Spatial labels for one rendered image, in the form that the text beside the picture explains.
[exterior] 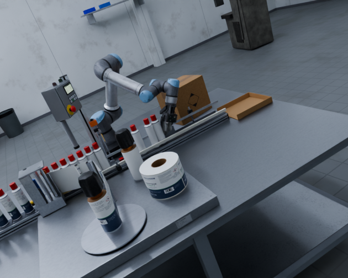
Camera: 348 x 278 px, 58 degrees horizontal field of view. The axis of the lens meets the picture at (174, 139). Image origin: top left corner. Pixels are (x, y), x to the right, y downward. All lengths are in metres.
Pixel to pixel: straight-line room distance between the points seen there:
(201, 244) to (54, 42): 8.14
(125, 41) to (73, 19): 1.51
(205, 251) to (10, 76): 8.05
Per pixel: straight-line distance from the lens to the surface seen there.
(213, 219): 1.38
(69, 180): 1.91
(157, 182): 1.47
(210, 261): 1.52
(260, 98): 2.41
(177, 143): 2.07
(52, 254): 1.60
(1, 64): 9.04
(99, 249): 1.42
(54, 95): 1.88
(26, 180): 1.83
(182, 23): 10.43
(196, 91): 2.36
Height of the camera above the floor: 1.70
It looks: 23 degrees down
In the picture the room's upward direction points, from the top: 21 degrees counter-clockwise
